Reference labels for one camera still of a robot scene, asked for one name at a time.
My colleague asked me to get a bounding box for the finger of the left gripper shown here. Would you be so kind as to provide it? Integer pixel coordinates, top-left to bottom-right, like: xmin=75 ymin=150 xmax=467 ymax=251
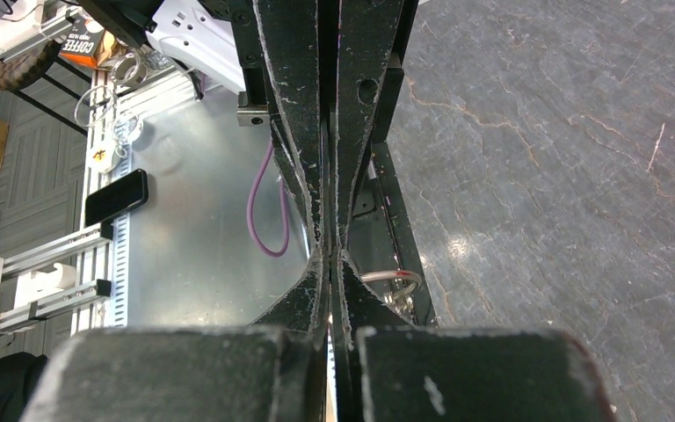
xmin=253 ymin=1 xmax=329 ymax=251
xmin=331 ymin=1 xmax=403 ymax=248

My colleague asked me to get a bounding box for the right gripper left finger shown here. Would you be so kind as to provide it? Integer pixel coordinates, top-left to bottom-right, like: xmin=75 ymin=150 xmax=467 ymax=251
xmin=23 ymin=249 xmax=328 ymax=421

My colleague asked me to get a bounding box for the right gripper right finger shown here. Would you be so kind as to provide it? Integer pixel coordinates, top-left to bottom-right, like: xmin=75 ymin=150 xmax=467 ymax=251
xmin=331 ymin=251 xmax=615 ymax=421

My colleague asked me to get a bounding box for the wire keyring with keys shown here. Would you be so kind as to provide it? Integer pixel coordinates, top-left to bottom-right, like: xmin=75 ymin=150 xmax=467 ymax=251
xmin=359 ymin=269 xmax=423 ymax=309

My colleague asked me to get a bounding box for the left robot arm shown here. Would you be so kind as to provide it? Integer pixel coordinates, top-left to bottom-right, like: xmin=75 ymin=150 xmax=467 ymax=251
xmin=83 ymin=1 xmax=417 ymax=251

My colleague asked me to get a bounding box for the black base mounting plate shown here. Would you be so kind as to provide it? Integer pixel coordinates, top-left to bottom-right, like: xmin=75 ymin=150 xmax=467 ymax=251
xmin=348 ymin=143 xmax=438 ymax=326

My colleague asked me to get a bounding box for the black smartphone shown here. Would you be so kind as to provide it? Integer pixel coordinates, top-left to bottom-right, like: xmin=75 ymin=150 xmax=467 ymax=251
xmin=83 ymin=169 xmax=149 ymax=226

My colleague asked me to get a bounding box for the person in black shirt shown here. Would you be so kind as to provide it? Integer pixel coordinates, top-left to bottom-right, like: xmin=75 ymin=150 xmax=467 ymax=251
xmin=0 ymin=352 xmax=49 ymax=421

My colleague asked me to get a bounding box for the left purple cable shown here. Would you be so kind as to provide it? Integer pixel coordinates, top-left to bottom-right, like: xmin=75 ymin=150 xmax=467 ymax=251
xmin=246 ymin=139 xmax=292 ymax=258

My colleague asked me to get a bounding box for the white slotted cable duct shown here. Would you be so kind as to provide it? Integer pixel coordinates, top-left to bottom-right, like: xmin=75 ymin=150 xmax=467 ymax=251
xmin=104 ymin=151 xmax=134 ymax=329

